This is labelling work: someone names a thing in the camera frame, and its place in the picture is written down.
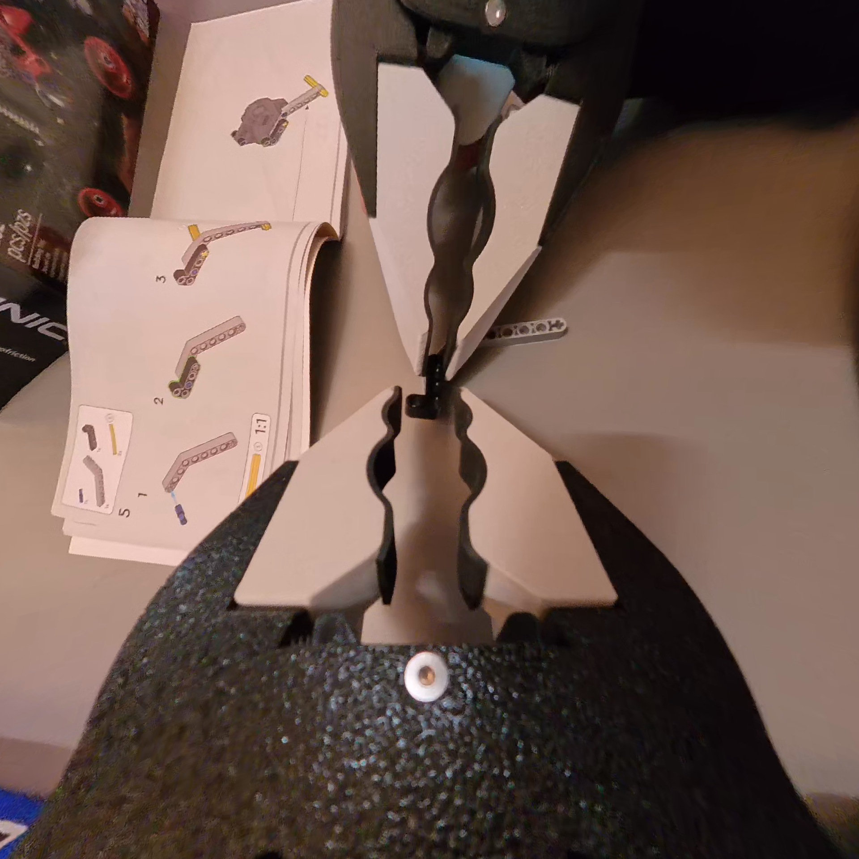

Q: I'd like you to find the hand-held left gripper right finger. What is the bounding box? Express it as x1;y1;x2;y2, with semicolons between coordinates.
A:
455;387;619;640

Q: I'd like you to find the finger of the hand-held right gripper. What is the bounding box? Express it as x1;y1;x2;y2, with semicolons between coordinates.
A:
370;60;465;375
443;94;582;381

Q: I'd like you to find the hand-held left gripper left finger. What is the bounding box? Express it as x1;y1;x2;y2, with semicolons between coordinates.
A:
234;385;404;642

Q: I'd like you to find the black angled toy beam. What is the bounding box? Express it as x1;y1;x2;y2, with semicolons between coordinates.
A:
406;354;449;421

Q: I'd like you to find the grey toy beam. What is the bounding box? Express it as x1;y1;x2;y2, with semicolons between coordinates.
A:
489;318;569;344

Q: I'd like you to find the building instruction booklet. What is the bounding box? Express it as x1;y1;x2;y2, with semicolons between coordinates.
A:
51;19;353;568

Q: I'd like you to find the black toy set box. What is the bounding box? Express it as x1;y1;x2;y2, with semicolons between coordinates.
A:
0;0;162;412

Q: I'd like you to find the blue printed packaging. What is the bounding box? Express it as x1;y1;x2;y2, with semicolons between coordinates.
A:
0;784;51;859

